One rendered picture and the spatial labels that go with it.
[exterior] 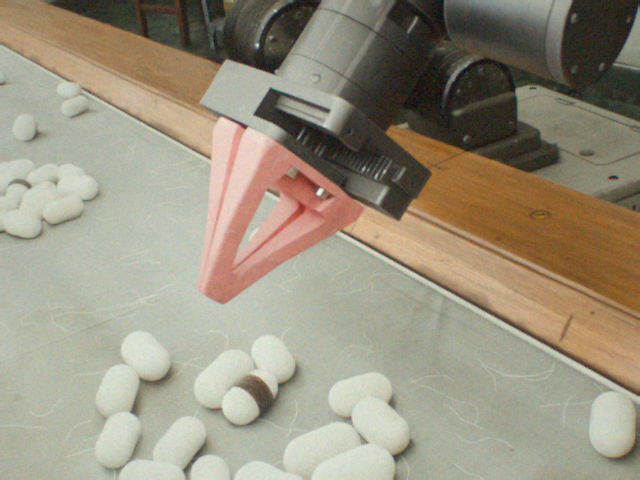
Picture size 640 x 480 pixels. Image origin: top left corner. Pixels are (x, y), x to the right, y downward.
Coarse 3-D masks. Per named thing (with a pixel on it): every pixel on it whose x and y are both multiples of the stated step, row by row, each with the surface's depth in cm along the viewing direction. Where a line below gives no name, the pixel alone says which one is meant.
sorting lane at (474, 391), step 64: (0, 64) 114; (0, 128) 89; (64, 128) 86; (128, 128) 83; (128, 192) 69; (192, 192) 67; (0, 256) 62; (64, 256) 60; (128, 256) 59; (192, 256) 57; (320, 256) 55; (0, 320) 53; (64, 320) 52; (128, 320) 51; (192, 320) 50; (256, 320) 49; (320, 320) 48; (384, 320) 48; (448, 320) 47; (0, 384) 47; (64, 384) 46; (192, 384) 45; (320, 384) 43; (448, 384) 42; (512, 384) 41; (576, 384) 41; (0, 448) 42; (64, 448) 42; (256, 448) 40; (448, 448) 38; (512, 448) 37; (576, 448) 37
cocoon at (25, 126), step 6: (18, 120) 83; (24, 120) 83; (30, 120) 84; (18, 126) 82; (24, 126) 82; (30, 126) 83; (36, 126) 85; (18, 132) 82; (24, 132) 83; (30, 132) 83; (18, 138) 83; (24, 138) 83; (30, 138) 83
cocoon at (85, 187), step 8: (72, 176) 68; (80, 176) 68; (88, 176) 68; (64, 184) 68; (72, 184) 67; (80, 184) 67; (88, 184) 67; (96, 184) 68; (64, 192) 68; (72, 192) 68; (80, 192) 67; (88, 192) 67; (96, 192) 68
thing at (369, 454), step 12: (372, 444) 36; (336, 456) 36; (348, 456) 35; (360, 456) 35; (372, 456) 35; (384, 456) 35; (324, 468) 35; (336, 468) 35; (348, 468) 35; (360, 468) 35; (372, 468) 35; (384, 468) 35
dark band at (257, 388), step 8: (248, 376) 42; (256, 376) 41; (240, 384) 41; (248, 384) 41; (256, 384) 41; (264, 384) 41; (248, 392) 41; (256, 392) 41; (264, 392) 41; (256, 400) 41; (264, 400) 41; (272, 400) 42; (264, 408) 41
